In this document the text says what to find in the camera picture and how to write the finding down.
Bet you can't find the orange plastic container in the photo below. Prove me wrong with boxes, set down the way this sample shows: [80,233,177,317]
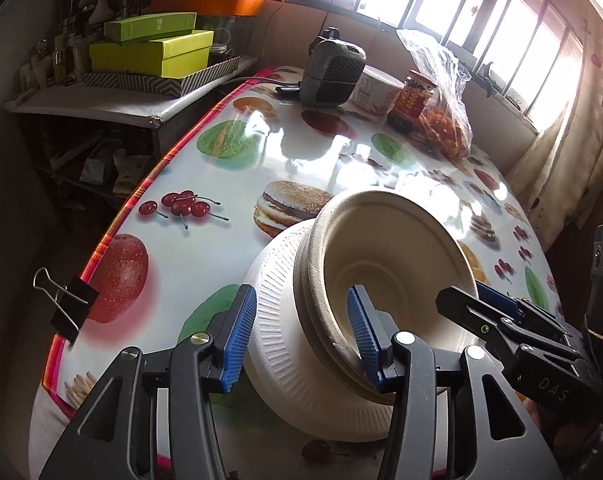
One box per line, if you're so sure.
[151,0,267,17]

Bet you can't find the white paper packets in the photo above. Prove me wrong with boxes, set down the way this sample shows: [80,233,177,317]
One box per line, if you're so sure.
[78,140,149,196]

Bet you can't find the dark green flat box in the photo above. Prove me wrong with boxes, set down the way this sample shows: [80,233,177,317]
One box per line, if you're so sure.
[104,12,198,43]

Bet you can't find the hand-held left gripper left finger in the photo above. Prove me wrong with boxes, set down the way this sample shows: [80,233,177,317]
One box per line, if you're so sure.
[38,284,258,480]

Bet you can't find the grey portable heater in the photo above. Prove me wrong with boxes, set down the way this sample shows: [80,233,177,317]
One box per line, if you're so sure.
[300,26,367,107]

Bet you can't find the fruit print tablecloth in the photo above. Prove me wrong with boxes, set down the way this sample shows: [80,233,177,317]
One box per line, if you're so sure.
[41,66,565,480]

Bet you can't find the black window latch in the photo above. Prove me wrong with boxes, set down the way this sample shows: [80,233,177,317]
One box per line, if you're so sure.
[481,61,498,97]

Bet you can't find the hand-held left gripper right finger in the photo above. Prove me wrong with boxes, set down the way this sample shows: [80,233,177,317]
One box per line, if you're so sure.
[347,285,549,480]

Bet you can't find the window frame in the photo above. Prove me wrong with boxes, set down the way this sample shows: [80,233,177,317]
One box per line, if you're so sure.
[266,0,587,131]

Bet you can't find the row of small bottles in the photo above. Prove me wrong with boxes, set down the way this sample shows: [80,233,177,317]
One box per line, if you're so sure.
[18,25,89,88]

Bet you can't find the zigzag patterned tray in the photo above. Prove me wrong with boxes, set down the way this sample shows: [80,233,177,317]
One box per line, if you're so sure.
[84,55,241,98]

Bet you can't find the black binder clip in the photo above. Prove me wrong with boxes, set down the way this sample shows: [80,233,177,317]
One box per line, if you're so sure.
[32,267,99,345]

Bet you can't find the red label glass jar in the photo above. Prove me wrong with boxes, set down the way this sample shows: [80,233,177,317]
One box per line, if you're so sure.
[387,76,438,133]

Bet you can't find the plastic bag of oranges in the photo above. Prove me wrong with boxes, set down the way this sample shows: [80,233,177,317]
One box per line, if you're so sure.
[396,29,475,158]

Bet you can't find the lime green box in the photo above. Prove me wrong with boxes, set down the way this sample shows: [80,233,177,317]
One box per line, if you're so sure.
[88,30,214,79]

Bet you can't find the dark glass jar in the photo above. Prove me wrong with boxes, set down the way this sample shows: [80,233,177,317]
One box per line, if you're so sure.
[208,27,232,56]

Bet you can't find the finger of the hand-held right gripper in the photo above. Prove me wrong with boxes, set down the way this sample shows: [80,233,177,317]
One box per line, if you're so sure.
[435,286,525,368]
[475,281,569,333]

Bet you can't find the cream patterned curtain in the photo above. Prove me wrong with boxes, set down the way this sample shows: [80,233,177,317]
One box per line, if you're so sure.
[506,25,603,246]

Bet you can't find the white side table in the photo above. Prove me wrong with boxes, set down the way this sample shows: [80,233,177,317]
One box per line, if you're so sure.
[2,57,259,123]

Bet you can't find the white plastic tub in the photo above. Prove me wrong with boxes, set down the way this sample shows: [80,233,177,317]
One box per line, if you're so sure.
[354,71,405,116]

